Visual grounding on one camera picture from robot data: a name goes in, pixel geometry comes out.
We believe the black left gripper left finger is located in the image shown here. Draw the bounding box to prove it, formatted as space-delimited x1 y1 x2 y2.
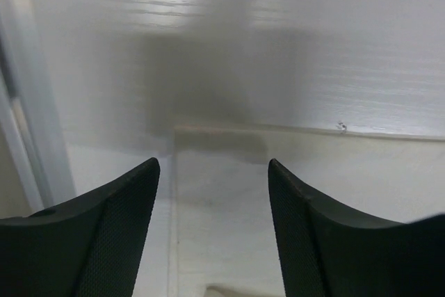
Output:
1 158 160 296

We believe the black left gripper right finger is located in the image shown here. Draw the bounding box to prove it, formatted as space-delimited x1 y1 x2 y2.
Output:
268 160 444 296

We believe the aluminium table edge rail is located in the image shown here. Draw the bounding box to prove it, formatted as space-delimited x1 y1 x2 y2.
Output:
1 15 76 211

